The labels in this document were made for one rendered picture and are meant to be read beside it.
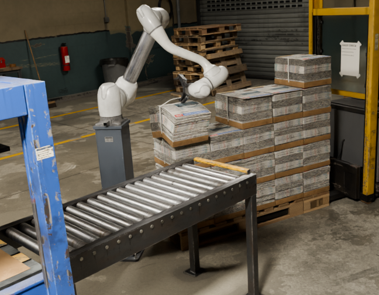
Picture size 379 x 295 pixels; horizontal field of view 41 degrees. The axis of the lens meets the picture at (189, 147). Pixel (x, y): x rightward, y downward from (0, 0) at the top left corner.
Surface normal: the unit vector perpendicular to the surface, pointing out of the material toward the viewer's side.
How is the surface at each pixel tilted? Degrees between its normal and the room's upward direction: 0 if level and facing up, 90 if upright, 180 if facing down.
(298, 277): 0
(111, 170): 90
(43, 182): 90
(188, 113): 17
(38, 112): 90
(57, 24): 90
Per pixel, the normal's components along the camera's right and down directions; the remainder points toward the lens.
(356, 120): -0.88, 0.18
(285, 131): 0.47, 0.21
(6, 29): 0.71, 0.15
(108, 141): -0.18, 0.28
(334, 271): -0.06, -0.96
